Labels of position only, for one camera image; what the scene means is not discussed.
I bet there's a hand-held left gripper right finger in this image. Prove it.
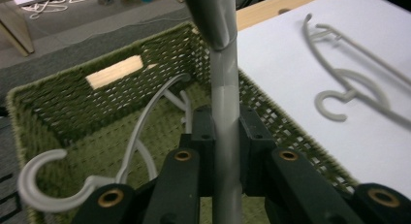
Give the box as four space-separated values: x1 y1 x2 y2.
238 104 279 197

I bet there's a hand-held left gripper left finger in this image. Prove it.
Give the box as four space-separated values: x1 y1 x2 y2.
178 104 217 198

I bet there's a grey plastic clothes hanger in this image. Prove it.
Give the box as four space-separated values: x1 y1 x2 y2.
16 72 195 214
180 0 244 224
301 13 411 131

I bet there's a green woven basket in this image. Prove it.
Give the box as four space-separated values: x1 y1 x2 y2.
5 21 361 224

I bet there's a white cord bundle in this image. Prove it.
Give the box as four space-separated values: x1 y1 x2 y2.
18 0 99 20

